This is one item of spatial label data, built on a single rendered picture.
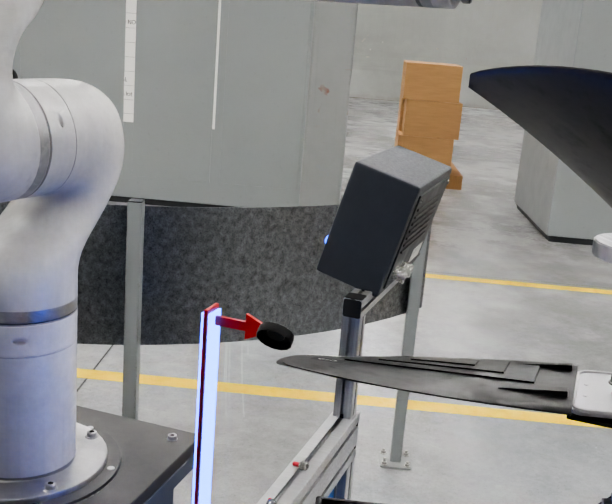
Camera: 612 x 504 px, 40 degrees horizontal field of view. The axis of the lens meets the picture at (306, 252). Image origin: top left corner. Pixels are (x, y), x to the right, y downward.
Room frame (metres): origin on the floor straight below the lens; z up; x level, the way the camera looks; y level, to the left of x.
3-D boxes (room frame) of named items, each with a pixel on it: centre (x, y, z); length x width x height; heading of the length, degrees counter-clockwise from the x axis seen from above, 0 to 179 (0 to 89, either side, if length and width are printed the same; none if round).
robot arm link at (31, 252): (0.88, 0.29, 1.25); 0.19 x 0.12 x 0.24; 153
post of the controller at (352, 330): (1.23, -0.08, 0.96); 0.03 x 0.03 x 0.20; 71
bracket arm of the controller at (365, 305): (1.33, -0.11, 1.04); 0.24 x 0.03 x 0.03; 161
